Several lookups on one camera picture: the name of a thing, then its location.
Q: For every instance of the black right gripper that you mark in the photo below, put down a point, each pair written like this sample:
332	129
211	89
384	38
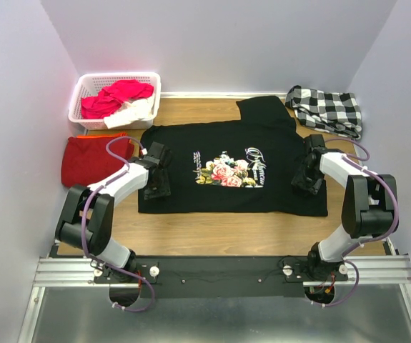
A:
308	175

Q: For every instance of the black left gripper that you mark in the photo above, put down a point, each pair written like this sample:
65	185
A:
157	182

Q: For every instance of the black floral print t-shirt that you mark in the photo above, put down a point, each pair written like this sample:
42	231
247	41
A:
240	166

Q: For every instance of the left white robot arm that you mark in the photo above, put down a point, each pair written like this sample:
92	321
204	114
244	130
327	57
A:
86	219

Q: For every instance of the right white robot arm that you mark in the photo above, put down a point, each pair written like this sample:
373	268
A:
370	211

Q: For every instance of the folded orange garment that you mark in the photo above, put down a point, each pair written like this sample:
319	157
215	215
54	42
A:
98	142

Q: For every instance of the black white checkered shirt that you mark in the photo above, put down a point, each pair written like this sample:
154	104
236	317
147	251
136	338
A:
335	113

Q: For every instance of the folded dark red t-shirt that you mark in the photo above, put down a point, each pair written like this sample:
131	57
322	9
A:
85	166

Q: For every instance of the white garment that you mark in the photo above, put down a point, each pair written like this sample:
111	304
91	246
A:
135	114

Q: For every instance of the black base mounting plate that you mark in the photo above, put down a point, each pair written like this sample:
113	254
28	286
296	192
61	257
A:
169	277

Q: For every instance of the pink red garment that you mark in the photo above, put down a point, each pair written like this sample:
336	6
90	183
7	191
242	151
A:
111	98

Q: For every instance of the white plastic laundry basket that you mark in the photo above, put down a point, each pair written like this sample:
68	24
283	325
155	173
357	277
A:
91	84

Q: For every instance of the white wall trim strip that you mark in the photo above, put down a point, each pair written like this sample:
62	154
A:
218	95

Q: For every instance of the aluminium frame rail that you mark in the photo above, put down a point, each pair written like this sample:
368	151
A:
373	305

